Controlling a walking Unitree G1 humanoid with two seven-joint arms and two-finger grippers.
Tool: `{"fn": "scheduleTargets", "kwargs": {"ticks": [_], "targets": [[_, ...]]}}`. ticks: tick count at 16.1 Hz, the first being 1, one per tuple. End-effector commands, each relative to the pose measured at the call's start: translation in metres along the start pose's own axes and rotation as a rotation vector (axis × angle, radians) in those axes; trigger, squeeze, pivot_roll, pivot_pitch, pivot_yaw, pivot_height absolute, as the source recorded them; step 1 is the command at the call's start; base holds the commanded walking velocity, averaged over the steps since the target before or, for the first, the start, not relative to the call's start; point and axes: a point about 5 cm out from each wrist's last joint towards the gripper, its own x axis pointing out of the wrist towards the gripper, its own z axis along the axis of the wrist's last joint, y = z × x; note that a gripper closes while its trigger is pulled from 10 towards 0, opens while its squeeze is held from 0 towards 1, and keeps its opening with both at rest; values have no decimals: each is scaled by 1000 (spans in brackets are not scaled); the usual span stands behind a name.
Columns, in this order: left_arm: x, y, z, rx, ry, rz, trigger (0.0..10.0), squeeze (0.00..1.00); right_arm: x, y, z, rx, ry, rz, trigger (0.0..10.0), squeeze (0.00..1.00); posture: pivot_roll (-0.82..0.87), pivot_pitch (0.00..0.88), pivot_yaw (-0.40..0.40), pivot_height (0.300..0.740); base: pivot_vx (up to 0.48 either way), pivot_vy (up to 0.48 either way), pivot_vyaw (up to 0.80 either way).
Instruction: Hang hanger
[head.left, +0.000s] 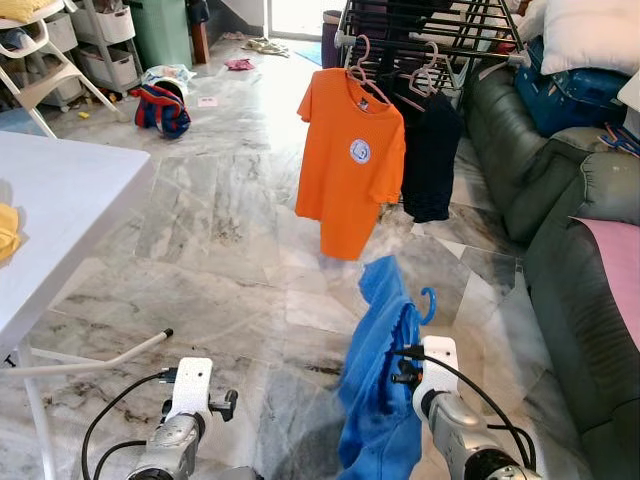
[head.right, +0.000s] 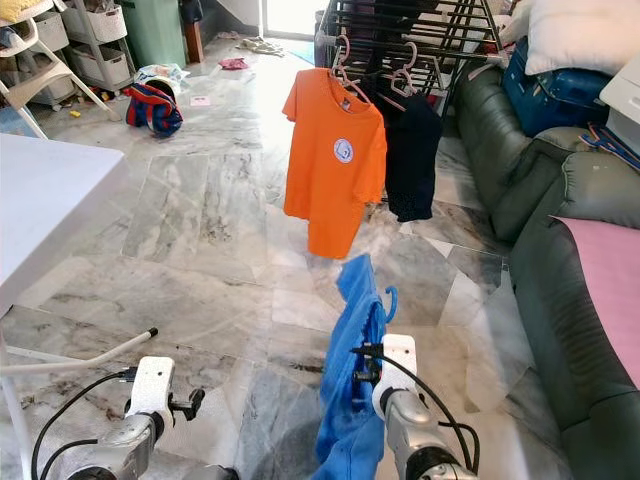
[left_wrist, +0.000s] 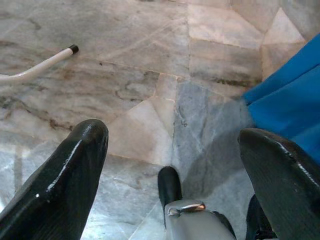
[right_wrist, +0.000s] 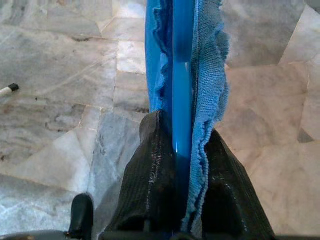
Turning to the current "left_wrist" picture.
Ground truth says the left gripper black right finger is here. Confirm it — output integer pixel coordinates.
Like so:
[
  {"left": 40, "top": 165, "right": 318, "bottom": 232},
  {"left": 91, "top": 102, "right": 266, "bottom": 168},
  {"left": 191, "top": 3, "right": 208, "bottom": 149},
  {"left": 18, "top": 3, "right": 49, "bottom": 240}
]
[{"left": 238, "top": 127, "right": 320, "bottom": 240}]

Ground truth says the blue garment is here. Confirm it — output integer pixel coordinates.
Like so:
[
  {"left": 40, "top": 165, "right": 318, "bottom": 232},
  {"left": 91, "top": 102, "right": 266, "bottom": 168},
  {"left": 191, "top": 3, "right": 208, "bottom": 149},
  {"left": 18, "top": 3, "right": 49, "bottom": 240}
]
[{"left": 241, "top": 33, "right": 320, "bottom": 166}]

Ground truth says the grey right robot leg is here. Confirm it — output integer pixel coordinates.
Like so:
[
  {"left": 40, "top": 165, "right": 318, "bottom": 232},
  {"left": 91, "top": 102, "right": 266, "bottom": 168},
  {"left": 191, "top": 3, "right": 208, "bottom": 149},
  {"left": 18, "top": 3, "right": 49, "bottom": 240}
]
[{"left": 246, "top": 194, "right": 278, "bottom": 240}]

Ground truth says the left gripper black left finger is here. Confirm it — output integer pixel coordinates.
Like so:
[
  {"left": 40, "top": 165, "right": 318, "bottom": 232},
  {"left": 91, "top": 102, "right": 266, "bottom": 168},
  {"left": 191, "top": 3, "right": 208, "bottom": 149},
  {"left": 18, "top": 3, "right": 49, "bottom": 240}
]
[{"left": 0, "top": 119, "right": 110, "bottom": 240}]

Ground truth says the white plastic folding table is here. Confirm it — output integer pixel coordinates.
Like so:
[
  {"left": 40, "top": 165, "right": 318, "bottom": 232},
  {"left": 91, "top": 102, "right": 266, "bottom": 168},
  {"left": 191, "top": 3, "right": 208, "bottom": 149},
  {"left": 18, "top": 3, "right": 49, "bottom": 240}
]
[{"left": 0, "top": 44, "right": 80, "bottom": 85}]

